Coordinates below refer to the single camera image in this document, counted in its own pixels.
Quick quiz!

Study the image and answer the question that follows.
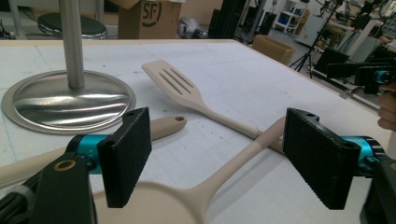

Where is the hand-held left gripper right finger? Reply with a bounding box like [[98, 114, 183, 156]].
[[282, 107, 362, 210]]

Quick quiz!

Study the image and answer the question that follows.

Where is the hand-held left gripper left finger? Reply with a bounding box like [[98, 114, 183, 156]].
[[98, 106, 152, 209]]

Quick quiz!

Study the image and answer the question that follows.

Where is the beige perforated skimmer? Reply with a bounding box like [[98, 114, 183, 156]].
[[0, 115, 188, 189]]

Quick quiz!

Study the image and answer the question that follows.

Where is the steel utensil stand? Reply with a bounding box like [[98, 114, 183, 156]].
[[1, 0, 137, 135]]

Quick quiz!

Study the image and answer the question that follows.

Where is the beige ladle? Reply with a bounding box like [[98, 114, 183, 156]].
[[92, 115, 287, 224]]

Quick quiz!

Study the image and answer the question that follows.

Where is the beige slotted spatula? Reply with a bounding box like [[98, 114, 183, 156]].
[[141, 59, 285, 154]]

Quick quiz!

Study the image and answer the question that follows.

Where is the black tripod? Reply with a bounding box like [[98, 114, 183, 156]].
[[289, 0, 334, 79]]

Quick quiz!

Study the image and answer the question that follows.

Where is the small cardboard box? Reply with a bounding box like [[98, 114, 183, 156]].
[[251, 35, 296, 66]]

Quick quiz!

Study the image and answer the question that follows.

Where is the white shelf unit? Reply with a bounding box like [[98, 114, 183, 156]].
[[274, 0, 311, 35]]

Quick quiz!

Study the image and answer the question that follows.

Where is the white grid table mat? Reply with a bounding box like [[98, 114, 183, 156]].
[[0, 41, 392, 224]]

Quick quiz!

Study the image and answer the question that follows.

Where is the cardboard box with round logo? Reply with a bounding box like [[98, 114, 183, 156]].
[[117, 0, 182, 40]]

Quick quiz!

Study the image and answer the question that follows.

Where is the black round stool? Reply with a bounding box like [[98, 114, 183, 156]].
[[36, 12, 107, 40]]

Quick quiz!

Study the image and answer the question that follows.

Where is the grey bag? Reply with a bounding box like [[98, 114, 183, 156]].
[[177, 17, 208, 40]]

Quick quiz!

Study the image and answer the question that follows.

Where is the white desk leg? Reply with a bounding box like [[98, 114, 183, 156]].
[[8, 0, 26, 40], [94, 0, 106, 24]]

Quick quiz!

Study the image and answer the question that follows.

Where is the black metal frame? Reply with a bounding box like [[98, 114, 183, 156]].
[[207, 0, 250, 40]]

